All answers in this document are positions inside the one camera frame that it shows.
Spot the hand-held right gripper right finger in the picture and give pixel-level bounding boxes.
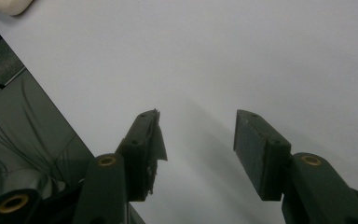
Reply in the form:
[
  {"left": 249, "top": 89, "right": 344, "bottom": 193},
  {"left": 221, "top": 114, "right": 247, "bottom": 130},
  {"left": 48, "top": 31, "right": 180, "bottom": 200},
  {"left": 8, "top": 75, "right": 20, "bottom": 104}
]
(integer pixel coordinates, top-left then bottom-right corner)
[{"left": 233, "top": 108, "right": 293, "bottom": 202}]

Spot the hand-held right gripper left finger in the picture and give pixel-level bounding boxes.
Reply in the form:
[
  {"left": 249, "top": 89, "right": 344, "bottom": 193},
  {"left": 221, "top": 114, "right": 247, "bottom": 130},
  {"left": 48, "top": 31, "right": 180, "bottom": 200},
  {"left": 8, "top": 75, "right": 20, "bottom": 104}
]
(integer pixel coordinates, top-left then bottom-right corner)
[{"left": 115, "top": 108, "right": 169, "bottom": 203}]

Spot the dark grey cloth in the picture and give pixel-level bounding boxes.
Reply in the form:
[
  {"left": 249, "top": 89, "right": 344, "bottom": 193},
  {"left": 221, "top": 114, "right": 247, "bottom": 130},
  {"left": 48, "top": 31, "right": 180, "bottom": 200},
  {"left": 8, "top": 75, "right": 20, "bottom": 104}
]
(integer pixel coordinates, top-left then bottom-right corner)
[{"left": 0, "top": 68, "right": 95, "bottom": 209}]

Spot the cream white rounded object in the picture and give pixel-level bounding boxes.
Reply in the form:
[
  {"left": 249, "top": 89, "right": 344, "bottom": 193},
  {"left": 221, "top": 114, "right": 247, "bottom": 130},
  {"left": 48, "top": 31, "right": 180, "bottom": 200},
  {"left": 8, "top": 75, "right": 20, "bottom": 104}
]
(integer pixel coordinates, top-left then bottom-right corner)
[{"left": 0, "top": 0, "right": 34, "bottom": 17}]

